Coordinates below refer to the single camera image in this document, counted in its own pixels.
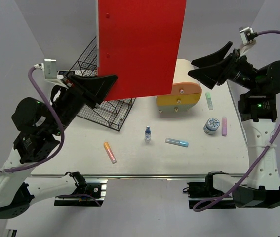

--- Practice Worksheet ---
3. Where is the green highlighter pen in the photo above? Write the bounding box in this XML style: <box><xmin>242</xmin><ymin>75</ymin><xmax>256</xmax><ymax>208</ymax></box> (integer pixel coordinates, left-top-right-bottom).
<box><xmin>205</xmin><ymin>92</ymin><xmax>214</xmax><ymax>110</ymax></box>

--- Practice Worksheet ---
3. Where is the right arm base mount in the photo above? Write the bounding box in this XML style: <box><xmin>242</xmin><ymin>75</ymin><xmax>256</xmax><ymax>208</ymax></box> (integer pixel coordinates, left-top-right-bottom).
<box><xmin>182</xmin><ymin>182</ymin><xmax>236</xmax><ymax>210</ymax></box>

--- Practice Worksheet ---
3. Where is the orange top drawer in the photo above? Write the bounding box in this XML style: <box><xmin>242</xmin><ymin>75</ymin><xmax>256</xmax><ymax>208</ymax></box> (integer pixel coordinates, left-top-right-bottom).
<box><xmin>170</xmin><ymin>82</ymin><xmax>202</xmax><ymax>95</ymax></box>

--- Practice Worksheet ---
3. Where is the black wire mesh file rack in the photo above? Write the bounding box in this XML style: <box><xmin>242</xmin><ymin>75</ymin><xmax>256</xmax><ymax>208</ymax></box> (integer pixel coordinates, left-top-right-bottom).
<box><xmin>69</xmin><ymin>36</ymin><xmax>137</xmax><ymax>132</ymax></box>

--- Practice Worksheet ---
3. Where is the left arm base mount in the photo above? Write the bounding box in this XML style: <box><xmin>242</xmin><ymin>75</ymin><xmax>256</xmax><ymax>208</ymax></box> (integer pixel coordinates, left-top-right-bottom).
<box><xmin>54</xmin><ymin>179</ymin><xmax>108</xmax><ymax>207</ymax></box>

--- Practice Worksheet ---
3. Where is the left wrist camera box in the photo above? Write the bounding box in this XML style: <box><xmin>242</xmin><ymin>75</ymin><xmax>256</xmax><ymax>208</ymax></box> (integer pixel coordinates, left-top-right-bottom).
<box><xmin>40</xmin><ymin>59</ymin><xmax>66</xmax><ymax>87</ymax></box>

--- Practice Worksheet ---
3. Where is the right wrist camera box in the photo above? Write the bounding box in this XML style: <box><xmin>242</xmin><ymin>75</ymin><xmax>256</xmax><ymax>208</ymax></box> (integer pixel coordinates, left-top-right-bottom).
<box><xmin>239</xmin><ymin>27</ymin><xmax>258</xmax><ymax>56</ymax></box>

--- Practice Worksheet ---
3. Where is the orange pink highlighter pen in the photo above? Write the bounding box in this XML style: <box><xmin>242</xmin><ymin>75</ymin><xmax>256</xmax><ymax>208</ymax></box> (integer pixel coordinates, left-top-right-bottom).
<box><xmin>104</xmin><ymin>142</ymin><xmax>117</xmax><ymax>164</ymax></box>

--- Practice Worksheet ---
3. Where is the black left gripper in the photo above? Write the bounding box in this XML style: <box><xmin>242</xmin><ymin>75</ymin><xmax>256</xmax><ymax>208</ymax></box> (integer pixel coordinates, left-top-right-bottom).
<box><xmin>48</xmin><ymin>71</ymin><xmax>120</xmax><ymax>135</ymax></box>

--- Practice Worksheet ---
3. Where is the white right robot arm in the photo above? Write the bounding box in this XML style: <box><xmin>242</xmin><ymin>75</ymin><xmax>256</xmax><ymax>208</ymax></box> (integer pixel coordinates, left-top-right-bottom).
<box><xmin>188</xmin><ymin>42</ymin><xmax>280</xmax><ymax>212</ymax></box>

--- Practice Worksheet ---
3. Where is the cream drawer cabinet shell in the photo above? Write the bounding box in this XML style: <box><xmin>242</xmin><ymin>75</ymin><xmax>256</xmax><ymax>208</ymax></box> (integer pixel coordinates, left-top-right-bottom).
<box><xmin>173</xmin><ymin>59</ymin><xmax>199</xmax><ymax>84</ymax></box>

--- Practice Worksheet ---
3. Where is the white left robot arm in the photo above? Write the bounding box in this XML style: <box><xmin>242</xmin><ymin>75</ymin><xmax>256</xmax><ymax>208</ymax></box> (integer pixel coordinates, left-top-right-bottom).
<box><xmin>0</xmin><ymin>72</ymin><xmax>118</xmax><ymax>219</ymax></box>

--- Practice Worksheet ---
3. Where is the blue clear highlighter pen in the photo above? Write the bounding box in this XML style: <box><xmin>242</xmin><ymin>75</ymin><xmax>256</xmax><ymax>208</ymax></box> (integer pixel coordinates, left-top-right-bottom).
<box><xmin>165</xmin><ymin>138</ymin><xmax>189</xmax><ymax>147</ymax></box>

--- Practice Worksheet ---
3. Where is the red A4 file folder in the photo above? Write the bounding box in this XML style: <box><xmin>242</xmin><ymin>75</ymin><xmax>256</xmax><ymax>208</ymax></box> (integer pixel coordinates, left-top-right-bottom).
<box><xmin>97</xmin><ymin>0</ymin><xmax>186</xmax><ymax>100</ymax></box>

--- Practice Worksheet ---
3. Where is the yellow middle drawer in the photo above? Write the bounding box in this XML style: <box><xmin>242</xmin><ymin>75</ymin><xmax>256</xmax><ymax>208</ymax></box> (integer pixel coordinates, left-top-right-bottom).
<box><xmin>156</xmin><ymin>93</ymin><xmax>201</xmax><ymax>106</ymax></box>

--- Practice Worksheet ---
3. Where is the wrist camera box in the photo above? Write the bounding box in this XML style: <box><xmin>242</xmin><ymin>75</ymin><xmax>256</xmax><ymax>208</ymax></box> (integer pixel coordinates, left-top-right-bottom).
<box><xmin>239</xmin><ymin>27</ymin><xmax>258</xmax><ymax>56</ymax></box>
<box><xmin>40</xmin><ymin>59</ymin><xmax>66</xmax><ymax>87</ymax></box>

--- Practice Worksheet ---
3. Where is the pale green bottom drawer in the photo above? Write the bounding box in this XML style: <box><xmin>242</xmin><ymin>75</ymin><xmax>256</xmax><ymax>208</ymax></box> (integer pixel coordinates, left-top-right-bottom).
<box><xmin>156</xmin><ymin>101</ymin><xmax>196</xmax><ymax>113</ymax></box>

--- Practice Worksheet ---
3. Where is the blue white round jar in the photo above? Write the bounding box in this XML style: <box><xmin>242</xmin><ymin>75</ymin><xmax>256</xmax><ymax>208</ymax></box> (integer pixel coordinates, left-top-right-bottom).
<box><xmin>203</xmin><ymin>118</ymin><xmax>220</xmax><ymax>135</ymax></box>

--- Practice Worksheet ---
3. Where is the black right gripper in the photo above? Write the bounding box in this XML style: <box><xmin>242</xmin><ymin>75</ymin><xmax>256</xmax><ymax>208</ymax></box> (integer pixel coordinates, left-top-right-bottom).
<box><xmin>187</xmin><ymin>41</ymin><xmax>259</xmax><ymax>92</ymax></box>

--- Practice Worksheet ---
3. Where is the small blue spray bottle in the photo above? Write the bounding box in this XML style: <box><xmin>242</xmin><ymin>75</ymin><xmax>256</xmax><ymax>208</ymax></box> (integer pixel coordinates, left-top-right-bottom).
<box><xmin>144</xmin><ymin>126</ymin><xmax>151</xmax><ymax>141</ymax></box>

